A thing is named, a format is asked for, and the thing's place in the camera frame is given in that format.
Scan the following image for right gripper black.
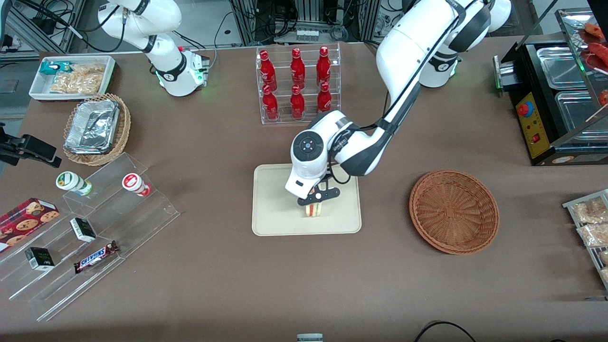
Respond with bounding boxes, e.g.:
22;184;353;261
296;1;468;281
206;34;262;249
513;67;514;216
0;123;63;168

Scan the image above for beige rectangular tray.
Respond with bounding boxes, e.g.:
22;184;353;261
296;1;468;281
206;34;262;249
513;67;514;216
252;162;362;237

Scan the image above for oval light wicker basket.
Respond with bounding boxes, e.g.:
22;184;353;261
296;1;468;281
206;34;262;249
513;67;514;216
63;93;132;166

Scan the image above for round brown wicker basket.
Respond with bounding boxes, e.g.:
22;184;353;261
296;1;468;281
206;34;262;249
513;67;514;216
409;169;500;256

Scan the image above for green lid drink cup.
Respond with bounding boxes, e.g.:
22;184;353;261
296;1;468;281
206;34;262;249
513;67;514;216
56;171;93;197

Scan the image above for stacked aluminium foil containers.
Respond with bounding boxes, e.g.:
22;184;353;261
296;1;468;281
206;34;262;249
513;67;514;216
64;99;120;155

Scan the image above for white rectangular snack bin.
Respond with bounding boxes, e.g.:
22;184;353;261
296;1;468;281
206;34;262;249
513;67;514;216
28;55;116;103

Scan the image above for red cookie box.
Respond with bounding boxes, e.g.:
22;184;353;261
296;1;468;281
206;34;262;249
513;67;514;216
0;198;60;254

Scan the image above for clear bag of crackers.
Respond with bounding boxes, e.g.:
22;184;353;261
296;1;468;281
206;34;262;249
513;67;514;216
49;64;106;95

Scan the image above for teal snack packet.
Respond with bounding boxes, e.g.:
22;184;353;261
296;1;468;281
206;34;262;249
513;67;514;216
39;61;73;76

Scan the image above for clear acrylic bottle rack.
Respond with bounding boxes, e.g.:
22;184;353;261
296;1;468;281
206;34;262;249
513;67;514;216
256;43;342;125

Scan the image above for small black carton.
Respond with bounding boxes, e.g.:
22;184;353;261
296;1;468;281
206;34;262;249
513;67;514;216
69;217;97;243
25;247;56;272

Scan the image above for red lid drink cup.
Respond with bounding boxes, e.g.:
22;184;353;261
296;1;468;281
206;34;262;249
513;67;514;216
122;173;153;198

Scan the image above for red cola bottle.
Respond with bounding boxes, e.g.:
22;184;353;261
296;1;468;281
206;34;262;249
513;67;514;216
290;47;306;89
316;46;332;88
262;85;280;121
316;82;333;114
290;85;306;120
259;50;278;91

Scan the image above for snickers chocolate bar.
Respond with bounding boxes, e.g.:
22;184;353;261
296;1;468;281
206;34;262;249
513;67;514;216
74;240;119;275

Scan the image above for clear acrylic stepped display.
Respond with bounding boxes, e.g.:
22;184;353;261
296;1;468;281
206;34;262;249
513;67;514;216
0;152;181;323

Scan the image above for black food warmer machine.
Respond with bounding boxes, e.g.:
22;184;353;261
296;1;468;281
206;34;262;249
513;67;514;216
493;40;608;167

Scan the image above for clear bag of pastry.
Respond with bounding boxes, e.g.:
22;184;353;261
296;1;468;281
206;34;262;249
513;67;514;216
571;197;608;224
577;223;608;248

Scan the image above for steel warmer pan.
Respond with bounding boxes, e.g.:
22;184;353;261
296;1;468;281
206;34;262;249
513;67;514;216
555;90;608;143
537;46;592;91

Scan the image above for metal glass warmer cover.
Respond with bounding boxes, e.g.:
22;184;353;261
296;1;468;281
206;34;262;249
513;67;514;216
525;0;608;149

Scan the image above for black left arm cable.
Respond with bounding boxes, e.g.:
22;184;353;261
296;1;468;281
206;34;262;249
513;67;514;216
325;0;480;186

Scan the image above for black floor cable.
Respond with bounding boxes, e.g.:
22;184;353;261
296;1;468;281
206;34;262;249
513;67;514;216
413;321;478;342

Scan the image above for aluminium frame equipment rack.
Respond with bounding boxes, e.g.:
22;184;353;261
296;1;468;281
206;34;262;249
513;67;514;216
228;0;404;46

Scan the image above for metal wire snack tray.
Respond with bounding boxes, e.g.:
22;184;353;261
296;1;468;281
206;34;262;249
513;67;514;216
562;189;608;290

